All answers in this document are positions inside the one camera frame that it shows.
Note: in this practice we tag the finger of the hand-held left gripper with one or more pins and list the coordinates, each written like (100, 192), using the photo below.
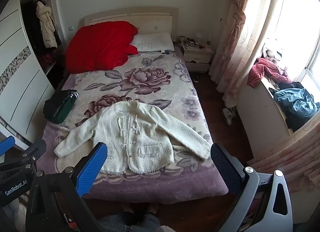
(6, 143)
(31, 150)

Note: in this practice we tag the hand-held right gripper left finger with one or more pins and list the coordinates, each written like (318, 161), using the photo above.
(92, 169)

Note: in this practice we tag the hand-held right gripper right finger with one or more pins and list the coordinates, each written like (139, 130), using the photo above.
(225, 169)

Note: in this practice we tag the white tweed jacket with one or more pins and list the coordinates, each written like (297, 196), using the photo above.
(140, 132)

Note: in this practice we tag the dark green striped garment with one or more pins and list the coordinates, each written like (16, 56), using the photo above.
(57, 108)

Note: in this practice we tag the white slipper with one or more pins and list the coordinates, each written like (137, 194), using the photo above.
(233, 112)
(227, 118)

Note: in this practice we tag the white wardrobe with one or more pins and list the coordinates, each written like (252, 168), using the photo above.
(25, 89)

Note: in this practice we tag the person's legs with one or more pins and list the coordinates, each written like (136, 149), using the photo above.
(130, 219)

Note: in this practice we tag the white window cabinet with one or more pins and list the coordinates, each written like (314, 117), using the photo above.
(260, 117)

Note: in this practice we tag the pink floral curtain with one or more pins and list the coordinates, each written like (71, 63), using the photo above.
(295, 152)
(240, 46)

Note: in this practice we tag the dark shoe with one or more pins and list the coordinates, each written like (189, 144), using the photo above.
(196, 78)

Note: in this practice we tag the blue garment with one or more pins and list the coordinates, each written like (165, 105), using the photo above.
(295, 100)

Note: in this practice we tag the pink fleece garment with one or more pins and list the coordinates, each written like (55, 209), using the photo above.
(262, 68)

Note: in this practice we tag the floral plush blanket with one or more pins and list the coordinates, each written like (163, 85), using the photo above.
(150, 76)

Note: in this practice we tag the black garment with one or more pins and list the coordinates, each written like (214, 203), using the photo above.
(295, 85)

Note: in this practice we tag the beige nightstand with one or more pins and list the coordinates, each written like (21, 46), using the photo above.
(197, 58)

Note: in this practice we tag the beige hanging coat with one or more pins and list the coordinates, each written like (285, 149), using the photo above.
(47, 26)

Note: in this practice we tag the grey white cloth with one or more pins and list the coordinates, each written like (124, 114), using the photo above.
(271, 53)

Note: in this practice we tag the red blanket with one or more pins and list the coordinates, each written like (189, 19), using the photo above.
(100, 44)

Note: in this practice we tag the white pillow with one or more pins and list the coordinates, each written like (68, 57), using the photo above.
(152, 41)

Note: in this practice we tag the beige bed headboard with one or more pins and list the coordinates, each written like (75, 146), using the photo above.
(150, 18)

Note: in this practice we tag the window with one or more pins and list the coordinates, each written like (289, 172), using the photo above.
(300, 21)

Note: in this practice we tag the wall switch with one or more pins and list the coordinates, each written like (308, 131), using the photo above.
(71, 28)

